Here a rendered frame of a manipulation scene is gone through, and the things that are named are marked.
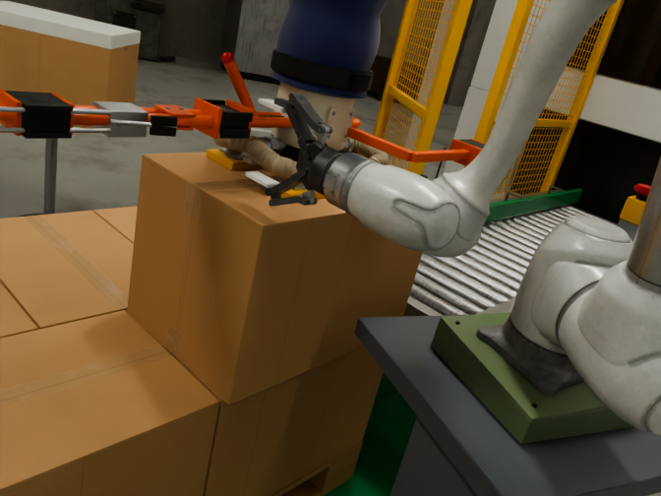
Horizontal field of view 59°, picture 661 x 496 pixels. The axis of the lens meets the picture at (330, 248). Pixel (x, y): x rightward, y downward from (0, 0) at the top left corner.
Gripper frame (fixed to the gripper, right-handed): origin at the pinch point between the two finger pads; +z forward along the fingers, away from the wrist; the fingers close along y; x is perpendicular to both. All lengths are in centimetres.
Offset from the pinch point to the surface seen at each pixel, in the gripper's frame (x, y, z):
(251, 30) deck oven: 521, 33, 648
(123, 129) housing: -21.0, 1.5, 10.4
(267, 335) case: 3.1, 37.9, -8.5
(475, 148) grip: 52, -2, -14
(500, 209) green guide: 189, 46, 35
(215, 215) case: -4.1, 16.1, 4.2
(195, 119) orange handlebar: -7.0, -0.5, 10.6
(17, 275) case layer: -20, 53, 58
